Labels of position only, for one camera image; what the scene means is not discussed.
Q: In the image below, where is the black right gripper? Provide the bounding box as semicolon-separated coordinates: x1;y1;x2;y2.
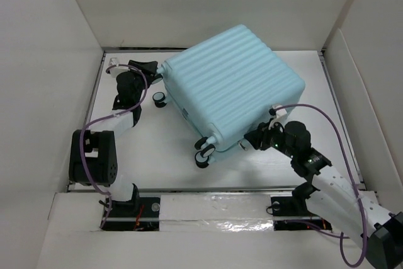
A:
243;118;296;159

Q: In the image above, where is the light blue hard-shell suitcase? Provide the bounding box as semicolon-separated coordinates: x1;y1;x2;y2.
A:
152;25;305;168

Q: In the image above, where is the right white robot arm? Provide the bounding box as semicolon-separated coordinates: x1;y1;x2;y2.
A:
244;121;402;268

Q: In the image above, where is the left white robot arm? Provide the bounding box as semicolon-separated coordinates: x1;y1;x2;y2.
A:
69;60;162;217

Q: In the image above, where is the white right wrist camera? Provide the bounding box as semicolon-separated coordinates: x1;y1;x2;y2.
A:
269;104;288;118

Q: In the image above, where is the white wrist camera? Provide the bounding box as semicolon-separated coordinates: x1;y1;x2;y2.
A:
106;57;120;78
269;104;288;118

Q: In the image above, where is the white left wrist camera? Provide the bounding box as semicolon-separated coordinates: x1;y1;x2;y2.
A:
106;57;120;78

